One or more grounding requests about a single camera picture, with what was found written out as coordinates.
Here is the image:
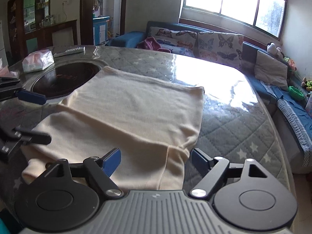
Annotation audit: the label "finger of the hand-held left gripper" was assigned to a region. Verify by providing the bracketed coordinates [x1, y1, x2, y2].
[0, 77, 47, 105]
[0, 121, 51, 163]

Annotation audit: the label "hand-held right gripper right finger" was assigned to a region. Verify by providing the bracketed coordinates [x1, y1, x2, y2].
[190, 148, 269, 198]

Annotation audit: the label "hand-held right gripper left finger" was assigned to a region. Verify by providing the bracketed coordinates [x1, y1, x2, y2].
[45, 148, 123, 198]

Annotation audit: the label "cream sweater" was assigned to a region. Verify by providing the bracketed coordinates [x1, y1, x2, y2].
[21, 66, 205, 191]

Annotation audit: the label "pink packet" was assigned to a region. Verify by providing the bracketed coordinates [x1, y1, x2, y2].
[0, 66, 20, 78]

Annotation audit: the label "black round hotplate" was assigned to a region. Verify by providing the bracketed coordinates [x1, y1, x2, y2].
[32, 63, 105, 99]

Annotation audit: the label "white tissue pack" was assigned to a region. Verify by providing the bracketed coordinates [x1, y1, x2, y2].
[22, 49, 54, 73]

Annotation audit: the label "grey quilted table cover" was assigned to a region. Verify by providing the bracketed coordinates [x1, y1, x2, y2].
[0, 45, 293, 200]

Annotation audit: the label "grey remote control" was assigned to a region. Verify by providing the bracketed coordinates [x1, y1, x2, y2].
[53, 46, 86, 58]

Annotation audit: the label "dark wooden chair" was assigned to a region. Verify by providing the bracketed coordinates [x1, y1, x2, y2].
[44, 19, 78, 47]

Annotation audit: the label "dark wooden shelf cabinet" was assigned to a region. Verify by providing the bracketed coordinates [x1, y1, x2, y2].
[7, 0, 53, 65]

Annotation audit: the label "blue cabinet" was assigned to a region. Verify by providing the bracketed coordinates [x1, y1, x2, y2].
[93, 16, 110, 45]

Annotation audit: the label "blue patterned sofa cover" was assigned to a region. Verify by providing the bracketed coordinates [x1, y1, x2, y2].
[260, 79, 312, 153]

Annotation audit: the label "large butterfly print cushion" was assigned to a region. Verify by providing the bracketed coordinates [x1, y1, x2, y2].
[197, 31, 244, 70]

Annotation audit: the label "grey pillow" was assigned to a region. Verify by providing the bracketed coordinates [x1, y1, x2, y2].
[254, 50, 289, 90]

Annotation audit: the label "green plastic bowl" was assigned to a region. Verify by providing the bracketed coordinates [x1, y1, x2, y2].
[288, 86, 306, 100]

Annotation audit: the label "blue corner sofa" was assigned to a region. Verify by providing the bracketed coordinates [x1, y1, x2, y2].
[105, 21, 312, 175]

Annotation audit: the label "pink cloth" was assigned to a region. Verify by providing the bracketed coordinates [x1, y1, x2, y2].
[136, 36, 161, 51]

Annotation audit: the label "clear plastic storage box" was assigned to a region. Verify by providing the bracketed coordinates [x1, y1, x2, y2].
[305, 91, 312, 113]

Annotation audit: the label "long butterfly print cushion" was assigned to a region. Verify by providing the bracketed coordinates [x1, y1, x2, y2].
[148, 26, 198, 58]

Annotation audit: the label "brown plush toys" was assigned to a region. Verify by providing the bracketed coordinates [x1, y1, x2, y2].
[301, 77, 312, 92]

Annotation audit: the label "orange green toy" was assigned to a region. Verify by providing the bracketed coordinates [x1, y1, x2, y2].
[283, 57, 296, 72]

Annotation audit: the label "panda plush toy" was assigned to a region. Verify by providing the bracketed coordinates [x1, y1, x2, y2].
[266, 42, 283, 56]

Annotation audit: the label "window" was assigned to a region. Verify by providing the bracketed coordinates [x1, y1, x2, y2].
[179, 0, 290, 45]

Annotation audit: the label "dark wooden door frame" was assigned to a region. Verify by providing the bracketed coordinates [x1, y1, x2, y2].
[80, 0, 128, 45]

